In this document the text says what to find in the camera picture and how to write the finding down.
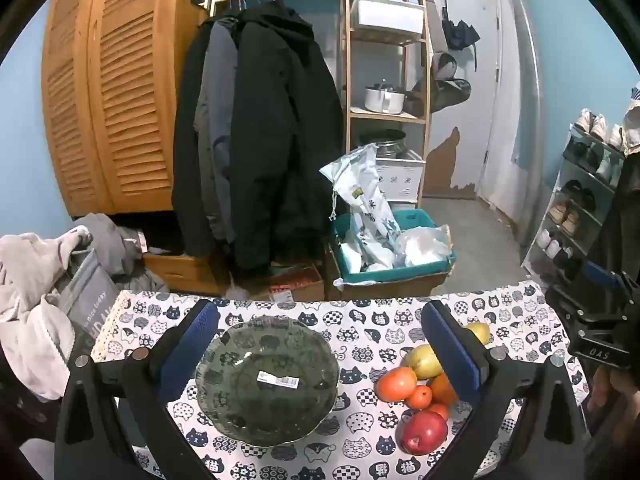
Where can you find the person's right hand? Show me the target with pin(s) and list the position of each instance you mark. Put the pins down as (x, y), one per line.
(622, 390)

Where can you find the wooden louvred wardrobe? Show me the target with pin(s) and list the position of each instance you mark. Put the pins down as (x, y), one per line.
(125, 85)

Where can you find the wooden shelf unit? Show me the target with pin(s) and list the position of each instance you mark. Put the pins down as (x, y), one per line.
(347, 85)

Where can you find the grey jacket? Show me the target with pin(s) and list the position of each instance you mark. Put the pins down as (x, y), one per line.
(217, 85)

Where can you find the red apple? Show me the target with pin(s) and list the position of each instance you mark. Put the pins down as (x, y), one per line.
(422, 431)

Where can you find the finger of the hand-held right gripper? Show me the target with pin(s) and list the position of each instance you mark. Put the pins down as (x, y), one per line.
(575, 305)
(602, 275)

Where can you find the light fleece blanket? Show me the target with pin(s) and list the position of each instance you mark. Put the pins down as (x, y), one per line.
(30, 320)

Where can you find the dark blue umbrella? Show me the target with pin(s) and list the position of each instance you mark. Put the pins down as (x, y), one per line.
(460, 35)

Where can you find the grey clothes pile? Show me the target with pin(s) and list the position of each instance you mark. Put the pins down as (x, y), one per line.
(107, 240)

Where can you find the cardboard box with red print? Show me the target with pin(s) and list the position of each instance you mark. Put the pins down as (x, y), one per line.
(300, 284)

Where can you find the pale door with peeling paint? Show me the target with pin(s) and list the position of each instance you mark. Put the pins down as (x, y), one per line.
(470, 110)

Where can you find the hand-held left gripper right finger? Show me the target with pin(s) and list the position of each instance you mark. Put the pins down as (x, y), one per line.
(450, 350)

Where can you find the clear plastic bag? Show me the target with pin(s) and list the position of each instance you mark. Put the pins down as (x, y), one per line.
(425, 245)

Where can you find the cat-print tablecloth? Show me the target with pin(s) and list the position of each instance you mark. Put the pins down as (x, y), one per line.
(360, 320)

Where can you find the black hooded coat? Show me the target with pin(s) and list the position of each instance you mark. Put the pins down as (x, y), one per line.
(280, 135)

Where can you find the grey printed tote bag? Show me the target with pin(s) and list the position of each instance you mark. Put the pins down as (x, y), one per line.
(87, 295)

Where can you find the shoe rack with shoes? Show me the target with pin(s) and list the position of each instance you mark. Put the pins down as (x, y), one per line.
(565, 210)

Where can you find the metal pipe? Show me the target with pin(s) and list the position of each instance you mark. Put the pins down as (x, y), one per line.
(530, 110)

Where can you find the green glass bowl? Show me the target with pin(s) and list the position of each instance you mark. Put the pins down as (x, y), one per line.
(265, 375)

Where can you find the black jacket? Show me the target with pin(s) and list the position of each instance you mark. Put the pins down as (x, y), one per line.
(185, 160)

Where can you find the white storage box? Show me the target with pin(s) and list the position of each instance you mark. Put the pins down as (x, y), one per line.
(387, 17)

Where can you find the brown cardboard box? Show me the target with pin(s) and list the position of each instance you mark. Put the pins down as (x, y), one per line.
(390, 287)

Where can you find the steel pot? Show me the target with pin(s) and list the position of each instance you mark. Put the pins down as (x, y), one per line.
(387, 147)

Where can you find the small orange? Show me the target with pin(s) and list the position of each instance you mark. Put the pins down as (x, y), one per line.
(419, 396)
(440, 411)

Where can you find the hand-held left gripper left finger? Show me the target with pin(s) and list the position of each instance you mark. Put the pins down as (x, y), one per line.
(192, 345)

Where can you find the wooden drawer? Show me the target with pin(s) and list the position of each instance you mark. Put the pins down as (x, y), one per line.
(180, 270)

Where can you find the large orange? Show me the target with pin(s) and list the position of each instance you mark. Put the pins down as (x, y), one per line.
(441, 387)
(396, 384)

